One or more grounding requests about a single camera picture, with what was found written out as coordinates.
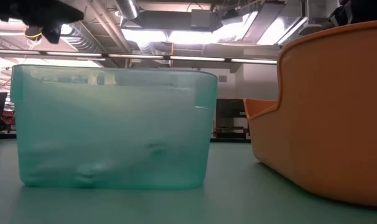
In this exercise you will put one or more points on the smooth silver ceiling duct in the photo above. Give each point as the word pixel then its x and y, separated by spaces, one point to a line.
pixel 127 9

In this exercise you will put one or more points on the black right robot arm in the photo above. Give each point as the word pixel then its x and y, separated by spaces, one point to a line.
pixel 362 11

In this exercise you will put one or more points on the grey ceiling box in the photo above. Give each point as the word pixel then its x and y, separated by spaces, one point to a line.
pixel 201 18

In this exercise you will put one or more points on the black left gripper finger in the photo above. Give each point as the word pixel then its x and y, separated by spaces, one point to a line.
pixel 53 32

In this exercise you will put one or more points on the black shelf unit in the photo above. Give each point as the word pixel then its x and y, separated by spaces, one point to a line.
pixel 230 109

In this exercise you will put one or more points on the teal translucent plastic bin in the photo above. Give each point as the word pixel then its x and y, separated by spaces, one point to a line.
pixel 114 124

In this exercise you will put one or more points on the orange plastic bin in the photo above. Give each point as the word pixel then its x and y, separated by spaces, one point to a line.
pixel 331 124

